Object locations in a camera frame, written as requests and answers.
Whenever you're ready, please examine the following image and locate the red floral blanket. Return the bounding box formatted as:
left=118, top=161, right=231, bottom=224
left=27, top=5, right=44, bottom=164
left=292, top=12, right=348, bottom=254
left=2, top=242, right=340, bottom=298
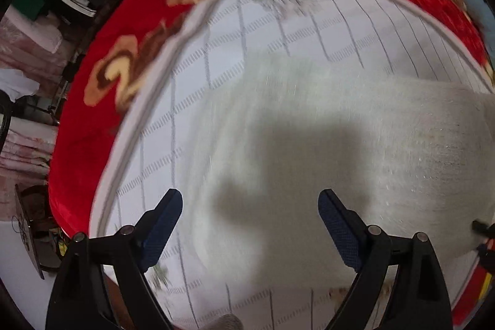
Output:
left=49, top=0, right=494, bottom=329

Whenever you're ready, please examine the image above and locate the dark green folded garment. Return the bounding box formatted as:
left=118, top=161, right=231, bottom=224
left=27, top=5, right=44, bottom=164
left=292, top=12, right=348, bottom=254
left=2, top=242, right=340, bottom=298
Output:
left=12, top=0, right=45, bottom=21

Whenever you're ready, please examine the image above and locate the white grid patterned sheet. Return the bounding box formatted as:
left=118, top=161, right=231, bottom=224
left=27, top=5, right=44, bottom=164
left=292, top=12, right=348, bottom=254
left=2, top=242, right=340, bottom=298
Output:
left=90, top=0, right=494, bottom=329

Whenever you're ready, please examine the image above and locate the white fluffy sweater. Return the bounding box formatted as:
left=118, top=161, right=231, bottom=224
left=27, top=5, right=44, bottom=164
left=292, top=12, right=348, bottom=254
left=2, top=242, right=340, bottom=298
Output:
left=180, top=54, right=494, bottom=287

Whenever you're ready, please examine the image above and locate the pink striped bedding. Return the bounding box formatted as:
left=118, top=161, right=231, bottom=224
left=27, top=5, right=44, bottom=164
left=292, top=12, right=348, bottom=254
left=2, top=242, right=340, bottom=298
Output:
left=1, top=6, right=73, bottom=221

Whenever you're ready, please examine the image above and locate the teal blue quilt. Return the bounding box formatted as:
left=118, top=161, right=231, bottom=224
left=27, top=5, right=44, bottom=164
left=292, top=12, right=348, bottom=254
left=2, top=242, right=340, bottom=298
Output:
left=464, top=0, right=494, bottom=31

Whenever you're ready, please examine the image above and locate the white paper sheet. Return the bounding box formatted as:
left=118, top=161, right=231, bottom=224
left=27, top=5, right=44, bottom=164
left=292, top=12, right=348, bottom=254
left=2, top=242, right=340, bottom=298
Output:
left=0, top=69, right=40, bottom=102

